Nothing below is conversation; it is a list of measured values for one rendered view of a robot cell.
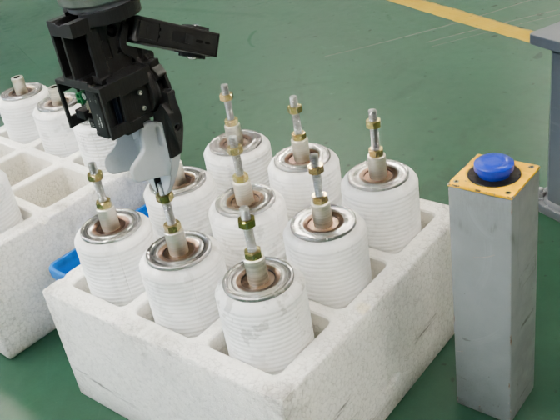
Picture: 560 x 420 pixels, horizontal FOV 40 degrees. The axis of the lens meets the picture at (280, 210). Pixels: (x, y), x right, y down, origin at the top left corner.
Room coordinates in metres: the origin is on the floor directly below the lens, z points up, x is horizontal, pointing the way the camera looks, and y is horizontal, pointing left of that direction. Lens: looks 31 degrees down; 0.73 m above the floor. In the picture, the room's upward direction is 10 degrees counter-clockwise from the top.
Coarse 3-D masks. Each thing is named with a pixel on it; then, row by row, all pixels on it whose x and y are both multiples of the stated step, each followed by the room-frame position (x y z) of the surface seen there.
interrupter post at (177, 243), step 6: (168, 234) 0.73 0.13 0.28; (174, 234) 0.73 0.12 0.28; (180, 234) 0.73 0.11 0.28; (168, 240) 0.73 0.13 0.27; (174, 240) 0.73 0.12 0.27; (180, 240) 0.73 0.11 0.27; (186, 240) 0.74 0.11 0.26; (168, 246) 0.74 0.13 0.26; (174, 246) 0.73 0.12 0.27; (180, 246) 0.73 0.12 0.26; (186, 246) 0.74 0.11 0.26; (174, 252) 0.73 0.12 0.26; (180, 252) 0.73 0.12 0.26; (186, 252) 0.74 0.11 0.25
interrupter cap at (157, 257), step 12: (156, 240) 0.77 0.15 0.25; (192, 240) 0.76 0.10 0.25; (204, 240) 0.75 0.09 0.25; (156, 252) 0.74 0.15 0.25; (168, 252) 0.74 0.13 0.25; (192, 252) 0.73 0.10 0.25; (204, 252) 0.72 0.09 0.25; (156, 264) 0.72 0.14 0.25; (168, 264) 0.72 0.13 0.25; (180, 264) 0.71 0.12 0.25; (192, 264) 0.71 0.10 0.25
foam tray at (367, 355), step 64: (384, 256) 0.76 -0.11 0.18; (448, 256) 0.80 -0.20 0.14; (64, 320) 0.80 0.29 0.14; (128, 320) 0.73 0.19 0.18; (320, 320) 0.68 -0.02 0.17; (384, 320) 0.69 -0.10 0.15; (448, 320) 0.80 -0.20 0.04; (128, 384) 0.73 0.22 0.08; (192, 384) 0.64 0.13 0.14; (256, 384) 0.58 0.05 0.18; (320, 384) 0.60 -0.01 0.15; (384, 384) 0.68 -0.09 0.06
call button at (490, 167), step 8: (480, 160) 0.69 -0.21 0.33; (488, 160) 0.69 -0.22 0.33; (496, 160) 0.68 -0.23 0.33; (504, 160) 0.68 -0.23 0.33; (512, 160) 0.68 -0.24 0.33; (480, 168) 0.68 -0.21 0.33; (488, 168) 0.67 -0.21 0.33; (496, 168) 0.67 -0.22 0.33; (504, 168) 0.67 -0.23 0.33; (512, 168) 0.67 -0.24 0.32; (480, 176) 0.68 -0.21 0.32; (488, 176) 0.67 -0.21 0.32; (496, 176) 0.67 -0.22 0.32; (504, 176) 0.67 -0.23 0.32
